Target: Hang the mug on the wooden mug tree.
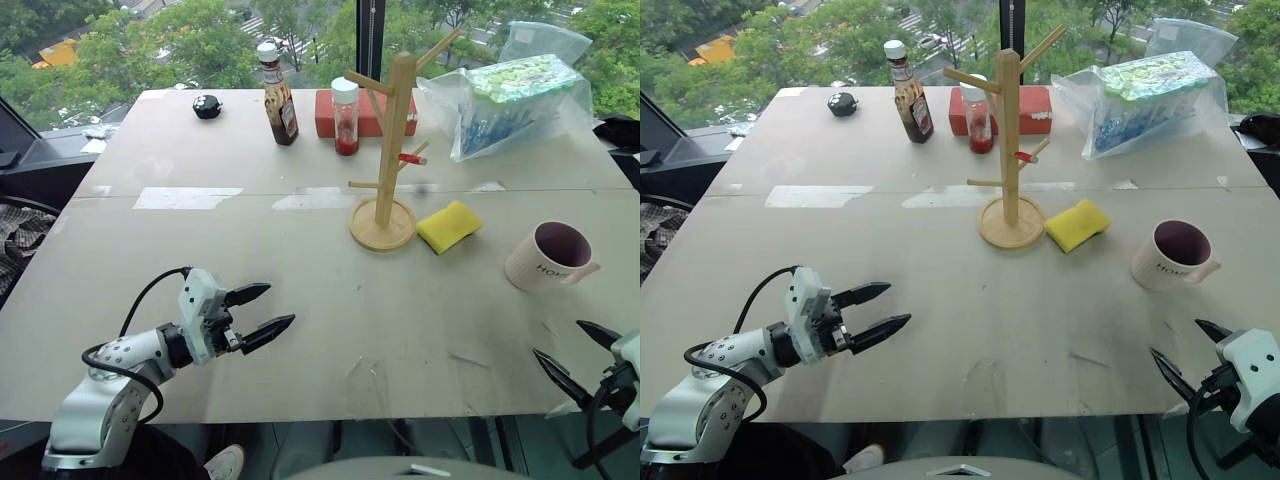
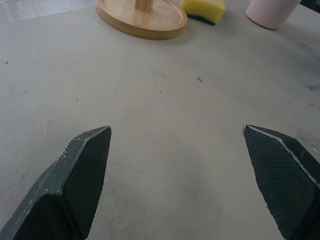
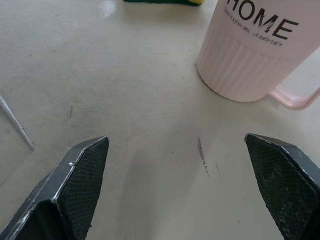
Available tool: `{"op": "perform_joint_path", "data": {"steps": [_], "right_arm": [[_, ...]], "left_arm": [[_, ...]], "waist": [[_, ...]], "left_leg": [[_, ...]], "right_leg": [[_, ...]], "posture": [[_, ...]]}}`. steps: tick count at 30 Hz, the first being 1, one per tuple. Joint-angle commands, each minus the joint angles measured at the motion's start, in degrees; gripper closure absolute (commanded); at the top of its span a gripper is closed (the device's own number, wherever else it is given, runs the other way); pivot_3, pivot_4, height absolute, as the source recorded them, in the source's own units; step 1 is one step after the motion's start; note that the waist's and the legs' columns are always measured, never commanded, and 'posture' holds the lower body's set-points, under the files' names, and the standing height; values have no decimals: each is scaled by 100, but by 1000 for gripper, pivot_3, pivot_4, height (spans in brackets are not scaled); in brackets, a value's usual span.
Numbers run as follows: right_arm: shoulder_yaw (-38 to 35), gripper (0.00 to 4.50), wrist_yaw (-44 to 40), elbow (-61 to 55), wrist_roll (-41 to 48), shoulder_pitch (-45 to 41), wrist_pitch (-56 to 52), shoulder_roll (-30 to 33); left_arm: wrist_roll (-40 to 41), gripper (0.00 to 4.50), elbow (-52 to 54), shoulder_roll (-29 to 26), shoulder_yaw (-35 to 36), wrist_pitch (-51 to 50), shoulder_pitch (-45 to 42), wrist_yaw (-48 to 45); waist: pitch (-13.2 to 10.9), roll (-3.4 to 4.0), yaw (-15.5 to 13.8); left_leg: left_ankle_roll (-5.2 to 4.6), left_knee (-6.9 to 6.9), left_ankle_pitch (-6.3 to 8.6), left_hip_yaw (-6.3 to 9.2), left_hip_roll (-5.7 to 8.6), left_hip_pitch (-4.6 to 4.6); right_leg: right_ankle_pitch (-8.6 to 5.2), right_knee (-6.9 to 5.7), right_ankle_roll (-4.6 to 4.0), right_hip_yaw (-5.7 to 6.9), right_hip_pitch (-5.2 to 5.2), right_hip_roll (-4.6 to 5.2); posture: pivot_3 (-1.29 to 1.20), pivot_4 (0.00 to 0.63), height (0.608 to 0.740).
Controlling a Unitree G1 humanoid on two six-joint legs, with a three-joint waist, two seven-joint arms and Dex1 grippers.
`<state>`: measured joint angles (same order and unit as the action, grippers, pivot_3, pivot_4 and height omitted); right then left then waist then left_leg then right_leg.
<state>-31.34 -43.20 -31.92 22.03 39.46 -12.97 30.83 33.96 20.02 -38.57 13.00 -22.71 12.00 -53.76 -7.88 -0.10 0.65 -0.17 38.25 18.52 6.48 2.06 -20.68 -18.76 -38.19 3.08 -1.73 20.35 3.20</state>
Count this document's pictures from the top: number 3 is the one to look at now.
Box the thin silver metal strip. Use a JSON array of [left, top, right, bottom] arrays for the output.
[[0, 94, 35, 150]]

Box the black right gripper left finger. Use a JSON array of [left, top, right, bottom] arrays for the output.
[[0, 135, 110, 240]]

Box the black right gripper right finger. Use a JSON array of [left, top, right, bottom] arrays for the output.
[[244, 133, 320, 240]]

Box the pink ribbed HOME mug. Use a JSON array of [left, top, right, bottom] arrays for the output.
[[195, 0, 320, 111]]

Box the green and yellow sponge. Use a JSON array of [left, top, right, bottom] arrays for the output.
[[123, 0, 206, 7]]

